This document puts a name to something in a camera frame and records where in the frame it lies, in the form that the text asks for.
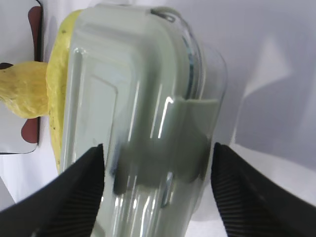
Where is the yellow banana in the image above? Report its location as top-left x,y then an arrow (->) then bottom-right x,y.
46,9 -> 82,171

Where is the navy insulated lunch bag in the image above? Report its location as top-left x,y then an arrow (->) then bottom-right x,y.
0,0 -> 45,155

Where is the yellow pear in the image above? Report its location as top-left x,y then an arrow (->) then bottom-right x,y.
0,61 -> 48,119

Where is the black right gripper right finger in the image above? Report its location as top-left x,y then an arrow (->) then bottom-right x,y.
210,143 -> 316,237

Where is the green lidded glass container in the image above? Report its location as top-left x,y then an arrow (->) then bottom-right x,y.
60,3 -> 227,237

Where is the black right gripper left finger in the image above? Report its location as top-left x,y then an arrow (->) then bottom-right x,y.
0,144 -> 105,237

